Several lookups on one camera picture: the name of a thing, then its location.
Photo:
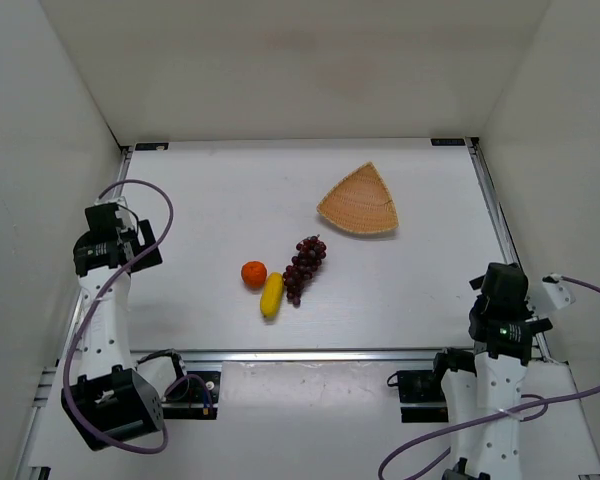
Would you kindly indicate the aluminium frame rail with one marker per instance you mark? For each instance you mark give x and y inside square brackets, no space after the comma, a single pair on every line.
[70,324]
[309,355]
[534,297]

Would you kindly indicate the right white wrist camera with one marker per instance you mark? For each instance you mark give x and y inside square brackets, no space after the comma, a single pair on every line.
[557,295]

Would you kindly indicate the right aluminium frame rail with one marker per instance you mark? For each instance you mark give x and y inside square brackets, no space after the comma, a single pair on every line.
[534,297]

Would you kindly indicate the left aluminium frame rail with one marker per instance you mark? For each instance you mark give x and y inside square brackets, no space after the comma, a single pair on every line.
[70,324]

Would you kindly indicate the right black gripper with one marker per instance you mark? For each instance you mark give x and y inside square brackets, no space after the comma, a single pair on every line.
[477,282]

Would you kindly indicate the fake orange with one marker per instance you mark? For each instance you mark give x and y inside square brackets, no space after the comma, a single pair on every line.
[254,274]

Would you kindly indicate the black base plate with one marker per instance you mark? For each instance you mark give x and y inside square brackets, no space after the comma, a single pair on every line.
[420,396]
[190,387]

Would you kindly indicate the left blue corner label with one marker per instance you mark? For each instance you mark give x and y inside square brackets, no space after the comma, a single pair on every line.
[151,146]

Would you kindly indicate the yellow fake fruit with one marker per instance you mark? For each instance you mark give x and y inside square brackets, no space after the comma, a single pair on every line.
[272,295]

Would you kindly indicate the purple fake grape bunch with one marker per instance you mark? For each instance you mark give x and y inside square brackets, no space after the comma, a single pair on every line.
[307,260]

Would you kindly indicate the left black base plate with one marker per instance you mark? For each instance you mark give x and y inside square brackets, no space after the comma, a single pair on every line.
[190,387]

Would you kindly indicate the front aluminium frame rail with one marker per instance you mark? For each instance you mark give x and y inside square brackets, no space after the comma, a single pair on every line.
[309,355]

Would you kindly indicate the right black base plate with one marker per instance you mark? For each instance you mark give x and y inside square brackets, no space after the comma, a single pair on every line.
[420,396]

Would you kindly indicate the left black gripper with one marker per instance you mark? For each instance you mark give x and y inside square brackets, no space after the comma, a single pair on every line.
[147,245]

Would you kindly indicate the woven triangular fruit bowl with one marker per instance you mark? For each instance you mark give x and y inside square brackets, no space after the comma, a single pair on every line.
[360,203]

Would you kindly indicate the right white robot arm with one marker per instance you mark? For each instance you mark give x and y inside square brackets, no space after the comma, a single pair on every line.
[482,387]

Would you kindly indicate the right blue corner label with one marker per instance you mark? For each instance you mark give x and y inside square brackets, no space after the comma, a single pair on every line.
[447,142]

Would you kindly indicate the blue corner label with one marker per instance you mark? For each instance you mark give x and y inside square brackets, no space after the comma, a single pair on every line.
[151,146]
[447,142]

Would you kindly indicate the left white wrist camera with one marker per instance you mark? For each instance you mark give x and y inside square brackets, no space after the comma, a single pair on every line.
[118,200]

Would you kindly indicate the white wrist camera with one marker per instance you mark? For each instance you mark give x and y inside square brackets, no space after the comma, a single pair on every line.
[118,200]
[557,295]

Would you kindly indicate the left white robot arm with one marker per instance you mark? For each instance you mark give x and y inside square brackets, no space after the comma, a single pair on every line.
[107,396]

